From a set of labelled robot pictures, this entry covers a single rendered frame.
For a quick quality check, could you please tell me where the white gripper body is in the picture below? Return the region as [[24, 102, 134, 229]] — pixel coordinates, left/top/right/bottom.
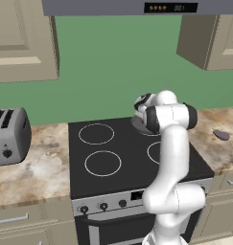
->
[[135, 105, 148, 122]]

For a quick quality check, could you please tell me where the grey pan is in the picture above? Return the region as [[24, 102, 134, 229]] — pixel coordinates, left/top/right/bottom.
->
[[129, 115, 161, 137]]

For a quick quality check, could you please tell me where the purple eggplant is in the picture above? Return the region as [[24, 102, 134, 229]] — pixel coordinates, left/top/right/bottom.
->
[[212, 127, 231, 142]]

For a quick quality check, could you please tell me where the black hob stove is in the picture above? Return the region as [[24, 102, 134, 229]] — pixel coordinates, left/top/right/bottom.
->
[[67, 116, 216, 245]]

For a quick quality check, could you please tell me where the grey range hood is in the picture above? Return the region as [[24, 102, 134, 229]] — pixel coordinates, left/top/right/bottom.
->
[[41, 0, 233, 16]]

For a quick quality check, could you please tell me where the beige drawer front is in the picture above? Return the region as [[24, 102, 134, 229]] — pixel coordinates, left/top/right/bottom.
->
[[0, 200, 75, 234], [212, 171, 233, 196]]

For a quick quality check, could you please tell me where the black oven door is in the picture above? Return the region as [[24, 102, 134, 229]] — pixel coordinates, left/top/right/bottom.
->
[[74, 208, 203, 245]]

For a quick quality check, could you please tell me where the beige cupboard door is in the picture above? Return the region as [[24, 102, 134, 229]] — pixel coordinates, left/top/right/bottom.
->
[[0, 223, 78, 245], [195, 190, 233, 241]]

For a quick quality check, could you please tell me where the grey toaster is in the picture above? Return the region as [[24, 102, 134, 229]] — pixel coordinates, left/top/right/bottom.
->
[[0, 106, 33, 167]]

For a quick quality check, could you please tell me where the beige wall cupboard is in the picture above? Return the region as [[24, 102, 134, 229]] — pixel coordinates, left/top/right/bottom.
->
[[0, 0, 60, 85], [175, 13, 233, 72]]

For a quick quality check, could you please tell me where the grey oven door handle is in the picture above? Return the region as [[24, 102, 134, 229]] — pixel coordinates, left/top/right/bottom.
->
[[81, 212, 156, 225]]

